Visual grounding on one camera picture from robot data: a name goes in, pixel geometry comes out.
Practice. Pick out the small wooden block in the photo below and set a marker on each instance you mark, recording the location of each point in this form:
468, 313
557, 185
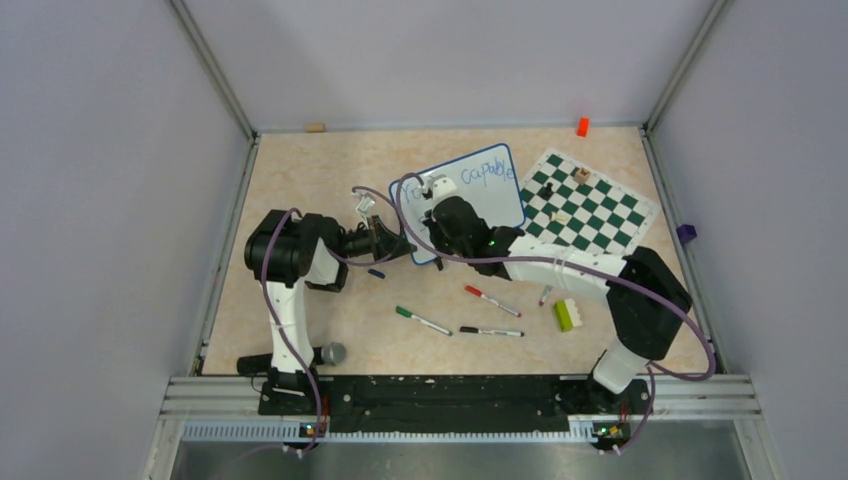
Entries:
315, 127

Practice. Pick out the orange red block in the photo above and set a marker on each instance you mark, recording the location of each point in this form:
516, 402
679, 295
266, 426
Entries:
583, 127

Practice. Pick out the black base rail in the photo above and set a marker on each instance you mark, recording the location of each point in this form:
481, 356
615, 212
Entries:
445, 404

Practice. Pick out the small wooden cylinder piece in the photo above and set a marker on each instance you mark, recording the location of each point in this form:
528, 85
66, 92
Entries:
582, 176

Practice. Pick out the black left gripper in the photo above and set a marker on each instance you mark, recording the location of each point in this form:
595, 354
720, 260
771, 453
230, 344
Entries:
389, 245

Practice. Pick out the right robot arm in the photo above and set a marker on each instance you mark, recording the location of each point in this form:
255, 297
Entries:
647, 302

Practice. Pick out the purple marker pen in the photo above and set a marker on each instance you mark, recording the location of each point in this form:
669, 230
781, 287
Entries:
544, 295

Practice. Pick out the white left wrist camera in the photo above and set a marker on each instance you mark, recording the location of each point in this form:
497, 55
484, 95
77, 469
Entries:
366, 202

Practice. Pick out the green white chessboard mat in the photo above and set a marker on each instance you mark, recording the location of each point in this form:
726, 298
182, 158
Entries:
605, 215

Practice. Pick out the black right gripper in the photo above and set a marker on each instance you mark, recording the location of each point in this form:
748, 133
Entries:
434, 226

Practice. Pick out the black marker pen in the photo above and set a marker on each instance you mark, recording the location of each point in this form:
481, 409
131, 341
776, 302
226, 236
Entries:
489, 331

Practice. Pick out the lime green toy brick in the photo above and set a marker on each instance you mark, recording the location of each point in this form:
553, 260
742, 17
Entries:
566, 315

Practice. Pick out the red marker pen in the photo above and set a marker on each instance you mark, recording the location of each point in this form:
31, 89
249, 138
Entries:
477, 292

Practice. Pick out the purple block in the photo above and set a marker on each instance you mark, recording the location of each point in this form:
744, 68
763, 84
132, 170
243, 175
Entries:
686, 233

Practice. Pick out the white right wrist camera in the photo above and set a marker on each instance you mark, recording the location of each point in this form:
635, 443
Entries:
438, 188

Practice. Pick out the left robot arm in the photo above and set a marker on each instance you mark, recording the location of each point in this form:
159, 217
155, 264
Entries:
288, 255

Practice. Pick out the blue framed whiteboard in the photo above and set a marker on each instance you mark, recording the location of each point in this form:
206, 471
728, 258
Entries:
485, 178

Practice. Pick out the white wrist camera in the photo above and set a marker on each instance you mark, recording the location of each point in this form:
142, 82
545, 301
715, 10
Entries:
366, 202
438, 188

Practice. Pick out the green marker pen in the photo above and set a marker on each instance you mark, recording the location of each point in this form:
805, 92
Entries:
430, 324

